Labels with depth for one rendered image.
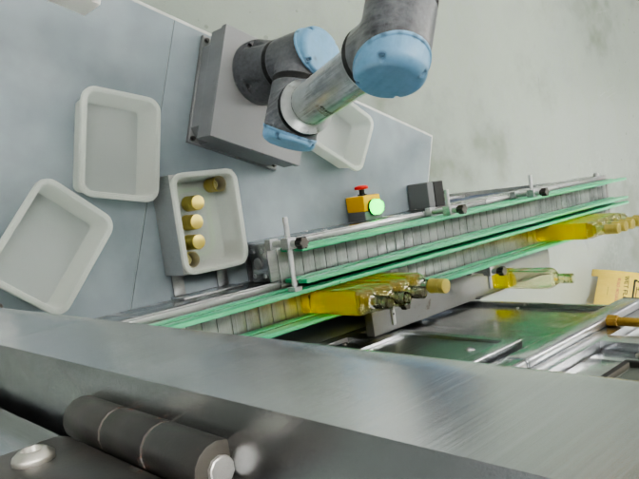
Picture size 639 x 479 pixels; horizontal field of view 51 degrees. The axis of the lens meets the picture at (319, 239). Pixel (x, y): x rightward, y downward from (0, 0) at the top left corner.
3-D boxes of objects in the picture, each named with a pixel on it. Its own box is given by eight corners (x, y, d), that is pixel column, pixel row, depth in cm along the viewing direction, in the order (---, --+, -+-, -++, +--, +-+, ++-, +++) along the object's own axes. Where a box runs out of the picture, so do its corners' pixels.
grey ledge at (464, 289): (349, 335, 184) (379, 337, 176) (345, 303, 183) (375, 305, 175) (527, 271, 248) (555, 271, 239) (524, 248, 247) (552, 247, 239)
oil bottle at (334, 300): (301, 313, 160) (366, 316, 144) (299, 290, 160) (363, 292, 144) (319, 308, 164) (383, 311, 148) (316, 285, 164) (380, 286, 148)
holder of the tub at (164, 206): (169, 299, 151) (187, 300, 145) (150, 179, 149) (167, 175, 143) (231, 284, 162) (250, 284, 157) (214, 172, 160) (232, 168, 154)
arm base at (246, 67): (233, 32, 153) (260, 21, 145) (284, 50, 163) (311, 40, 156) (230, 97, 152) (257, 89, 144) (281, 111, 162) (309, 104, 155)
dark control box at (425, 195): (408, 210, 208) (430, 208, 202) (405, 185, 208) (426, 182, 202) (424, 207, 214) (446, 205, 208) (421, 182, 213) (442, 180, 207)
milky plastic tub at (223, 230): (165, 277, 150) (186, 277, 144) (150, 178, 148) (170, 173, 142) (229, 263, 162) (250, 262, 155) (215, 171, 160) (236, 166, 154)
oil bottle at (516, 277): (493, 288, 215) (570, 290, 196) (490, 272, 214) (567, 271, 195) (501, 283, 219) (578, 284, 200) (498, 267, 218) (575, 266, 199)
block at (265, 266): (251, 283, 158) (269, 283, 153) (245, 244, 158) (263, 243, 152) (262, 280, 161) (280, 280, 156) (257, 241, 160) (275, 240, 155)
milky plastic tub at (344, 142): (339, 178, 191) (361, 174, 184) (282, 141, 177) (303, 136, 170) (354, 124, 195) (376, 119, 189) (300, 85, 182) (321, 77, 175)
